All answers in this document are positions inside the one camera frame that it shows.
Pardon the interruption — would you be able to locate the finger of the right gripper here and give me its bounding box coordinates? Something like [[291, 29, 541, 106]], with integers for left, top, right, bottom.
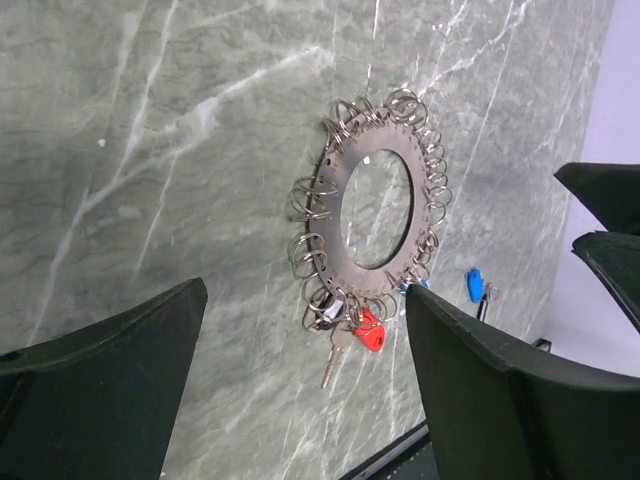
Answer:
[[554, 162, 640, 235], [572, 231, 640, 330]]

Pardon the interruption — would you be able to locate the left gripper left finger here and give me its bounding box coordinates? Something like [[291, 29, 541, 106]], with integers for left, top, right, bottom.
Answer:
[[1, 278, 208, 479]]

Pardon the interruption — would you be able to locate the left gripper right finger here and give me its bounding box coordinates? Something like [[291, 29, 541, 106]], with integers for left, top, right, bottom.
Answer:
[[406, 286, 639, 479]]

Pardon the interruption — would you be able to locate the metal disc with key rings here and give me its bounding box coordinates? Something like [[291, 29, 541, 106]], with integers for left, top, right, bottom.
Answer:
[[288, 88, 452, 327]]

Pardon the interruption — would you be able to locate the red tag key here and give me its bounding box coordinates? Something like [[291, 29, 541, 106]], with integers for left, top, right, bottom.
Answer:
[[320, 307, 386, 389]]

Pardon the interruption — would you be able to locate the white tag key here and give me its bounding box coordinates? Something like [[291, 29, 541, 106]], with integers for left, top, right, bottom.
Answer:
[[302, 294, 344, 333]]

